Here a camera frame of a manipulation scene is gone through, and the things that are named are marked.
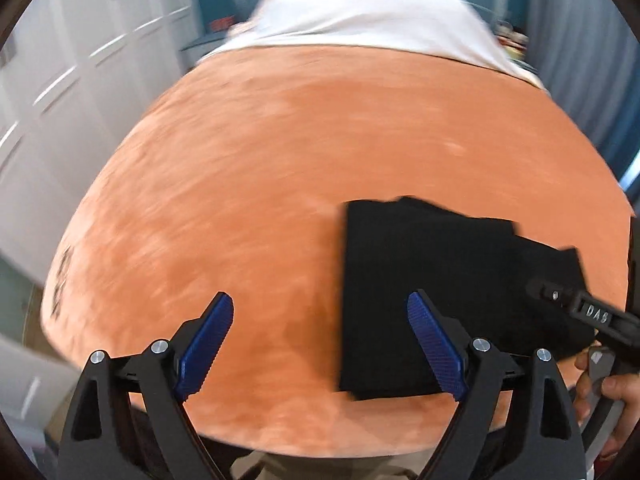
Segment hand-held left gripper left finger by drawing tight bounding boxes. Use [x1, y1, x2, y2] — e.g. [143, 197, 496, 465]
[57, 291, 236, 480]

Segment grey curtain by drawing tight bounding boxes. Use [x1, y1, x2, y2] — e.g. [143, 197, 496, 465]
[525, 0, 640, 161]

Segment person's right hand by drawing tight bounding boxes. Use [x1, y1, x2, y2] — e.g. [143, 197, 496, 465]
[572, 347, 633, 433]

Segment white wardrobe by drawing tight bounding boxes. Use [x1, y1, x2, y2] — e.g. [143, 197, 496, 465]
[0, 0, 201, 286]

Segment white quilt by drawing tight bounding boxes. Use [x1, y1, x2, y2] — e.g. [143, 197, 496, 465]
[202, 0, 546, 91]

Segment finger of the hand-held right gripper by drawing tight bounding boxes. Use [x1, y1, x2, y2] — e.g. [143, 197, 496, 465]
[526, 277, 640, 349]

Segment black pants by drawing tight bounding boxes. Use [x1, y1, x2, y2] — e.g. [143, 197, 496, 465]
[337, 196, 598, 402]

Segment grey-blue nightstand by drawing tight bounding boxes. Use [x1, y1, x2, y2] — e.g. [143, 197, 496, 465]
[180, 30, 236, 72]

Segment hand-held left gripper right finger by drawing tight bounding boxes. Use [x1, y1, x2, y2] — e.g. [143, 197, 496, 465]
[406, 289, 587, 480]

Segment person's beige trousers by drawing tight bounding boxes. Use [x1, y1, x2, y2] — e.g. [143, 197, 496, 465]
[240, 452, 436, 480]

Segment blue curtain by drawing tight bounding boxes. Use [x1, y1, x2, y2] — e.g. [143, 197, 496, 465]
[597, 125, 640, 192]

